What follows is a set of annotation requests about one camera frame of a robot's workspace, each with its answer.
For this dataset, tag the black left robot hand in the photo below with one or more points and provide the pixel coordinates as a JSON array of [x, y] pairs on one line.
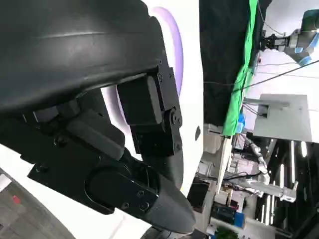
[[74, 49]]

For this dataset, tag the lilac plate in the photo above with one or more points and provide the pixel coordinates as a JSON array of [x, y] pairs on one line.
[[178, 49]]

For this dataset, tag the black curtain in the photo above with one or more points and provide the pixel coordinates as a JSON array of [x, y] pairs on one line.
[[219, 49]]

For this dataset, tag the green cloth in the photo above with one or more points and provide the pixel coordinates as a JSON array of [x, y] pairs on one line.
[[245, 62]]

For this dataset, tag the grey metal panel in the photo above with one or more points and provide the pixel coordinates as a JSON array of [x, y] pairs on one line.
[[286, 119]]

